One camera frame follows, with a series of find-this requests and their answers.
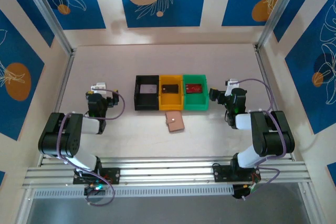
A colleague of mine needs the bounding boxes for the dark red card gold print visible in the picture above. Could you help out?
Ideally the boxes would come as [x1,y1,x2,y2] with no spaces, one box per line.
[185,83,204,94]

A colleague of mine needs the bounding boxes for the black card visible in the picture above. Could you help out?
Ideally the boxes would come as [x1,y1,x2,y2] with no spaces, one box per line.
[161,84,180,94]

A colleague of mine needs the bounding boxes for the plain white card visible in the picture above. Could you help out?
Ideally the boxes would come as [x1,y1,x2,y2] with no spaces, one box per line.
[139,84,158,95]

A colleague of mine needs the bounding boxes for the green plastic bin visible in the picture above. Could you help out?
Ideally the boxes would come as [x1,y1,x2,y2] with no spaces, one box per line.
[182,73,210,111]

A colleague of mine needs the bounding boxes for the yellow plastic bin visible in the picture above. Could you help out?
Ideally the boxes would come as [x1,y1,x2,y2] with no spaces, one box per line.
[158,74,184,111]

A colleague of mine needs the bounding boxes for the black plastic bin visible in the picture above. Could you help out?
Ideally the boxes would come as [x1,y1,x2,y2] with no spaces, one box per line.
[134,74,160,111]

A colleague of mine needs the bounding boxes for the small black controller board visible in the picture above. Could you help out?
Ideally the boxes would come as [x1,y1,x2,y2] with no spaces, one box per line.
[83,184,106,196]
[232,183,257,200]

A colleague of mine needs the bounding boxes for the grey glossy panel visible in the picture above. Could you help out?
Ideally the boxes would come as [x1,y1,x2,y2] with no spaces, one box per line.
[26,197,305,224]

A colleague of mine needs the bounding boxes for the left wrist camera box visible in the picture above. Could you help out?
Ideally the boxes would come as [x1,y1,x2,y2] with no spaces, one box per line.
[90,82,108,94]

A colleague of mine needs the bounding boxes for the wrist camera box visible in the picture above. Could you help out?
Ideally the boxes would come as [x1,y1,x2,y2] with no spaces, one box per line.
[225,78,240,96]
[90,82,108,94]

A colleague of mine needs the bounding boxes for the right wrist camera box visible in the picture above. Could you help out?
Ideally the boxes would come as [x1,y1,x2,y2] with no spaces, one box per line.
[225,78,240,96]

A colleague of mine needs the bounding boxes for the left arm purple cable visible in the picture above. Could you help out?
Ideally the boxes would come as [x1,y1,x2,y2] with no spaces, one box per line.
[57,89,124,206]

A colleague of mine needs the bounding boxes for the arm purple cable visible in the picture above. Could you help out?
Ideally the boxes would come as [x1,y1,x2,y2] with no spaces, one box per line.
[236,78,287,201]
[57,89,124,206]

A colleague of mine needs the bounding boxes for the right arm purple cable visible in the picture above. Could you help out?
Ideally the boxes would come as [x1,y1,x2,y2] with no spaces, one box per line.
[236,78,287,201]

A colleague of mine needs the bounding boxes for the aluminium table side rail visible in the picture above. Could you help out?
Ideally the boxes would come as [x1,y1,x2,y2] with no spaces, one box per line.
[38,47,77,167]
[254,45,295,161]

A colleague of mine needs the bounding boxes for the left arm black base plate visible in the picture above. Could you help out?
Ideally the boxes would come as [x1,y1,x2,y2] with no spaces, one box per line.
[72,167,121,185]

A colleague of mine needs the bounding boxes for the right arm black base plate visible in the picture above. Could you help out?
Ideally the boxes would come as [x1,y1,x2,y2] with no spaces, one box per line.
[212,165,262,183]

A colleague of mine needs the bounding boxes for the aluminium mounting rail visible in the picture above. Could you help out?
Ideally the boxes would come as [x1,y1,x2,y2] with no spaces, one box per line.
[22,157,312,189]

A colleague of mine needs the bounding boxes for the aluminium frame post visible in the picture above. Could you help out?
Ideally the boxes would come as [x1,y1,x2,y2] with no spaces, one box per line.
[254,0,305,50]
[18,0,77,56]

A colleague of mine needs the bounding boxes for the white slotted cable duct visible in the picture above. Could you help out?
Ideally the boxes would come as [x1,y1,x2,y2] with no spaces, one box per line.
[34,185,234,199]

